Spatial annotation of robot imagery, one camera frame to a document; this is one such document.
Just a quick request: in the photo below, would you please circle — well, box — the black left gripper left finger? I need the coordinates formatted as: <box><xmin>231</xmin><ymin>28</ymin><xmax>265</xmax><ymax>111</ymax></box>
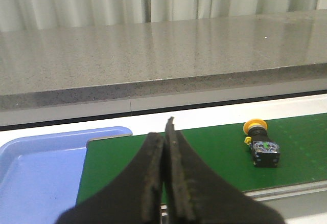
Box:
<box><xmin>56</xmin><ymin>132</ymin><xmax>164</xmax><ymax>223</ymax></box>

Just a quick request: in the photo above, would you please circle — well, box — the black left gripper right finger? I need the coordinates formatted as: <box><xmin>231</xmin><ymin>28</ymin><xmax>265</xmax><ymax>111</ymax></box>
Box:
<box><xmin>163</xmin><ymin>117</ymin><xmax>284</xmax><ymax>223</ymax></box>

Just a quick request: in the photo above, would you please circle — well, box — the yellow mushroom push button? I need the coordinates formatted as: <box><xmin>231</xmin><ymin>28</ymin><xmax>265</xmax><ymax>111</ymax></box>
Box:
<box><xmin>243</xmin><ymin>119</ymin><xmax>281</xmax><ymax>168</ymax></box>

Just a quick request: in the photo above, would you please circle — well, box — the blue plastic tray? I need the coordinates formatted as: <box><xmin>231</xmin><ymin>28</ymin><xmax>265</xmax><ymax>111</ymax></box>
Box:
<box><xmin>1</xmin><ymin>126</ymin><xmax>132</xmax><ymax>223</ymax></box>

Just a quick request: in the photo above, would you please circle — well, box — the green conveyor belt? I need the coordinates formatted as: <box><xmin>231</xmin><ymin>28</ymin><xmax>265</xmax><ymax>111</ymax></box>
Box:
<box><xmin>77</xmin><ymin>114</ymin><xmax>326</xmax><ymax>203</ymax></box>

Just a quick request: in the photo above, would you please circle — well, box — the grey stone counter slab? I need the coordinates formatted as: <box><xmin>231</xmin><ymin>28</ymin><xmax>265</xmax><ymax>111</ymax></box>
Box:
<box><xmin>1</xmin><ymin>10</ymin><xmax>326</xmax><ymax>110</ymax></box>

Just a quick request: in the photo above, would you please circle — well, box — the aluminium conveyor side rail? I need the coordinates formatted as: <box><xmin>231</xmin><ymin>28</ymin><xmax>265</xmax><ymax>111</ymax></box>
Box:
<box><xmin>244</xmin><ymin>180</ymin><xmax>326</xmax><ymax>201</ymax></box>

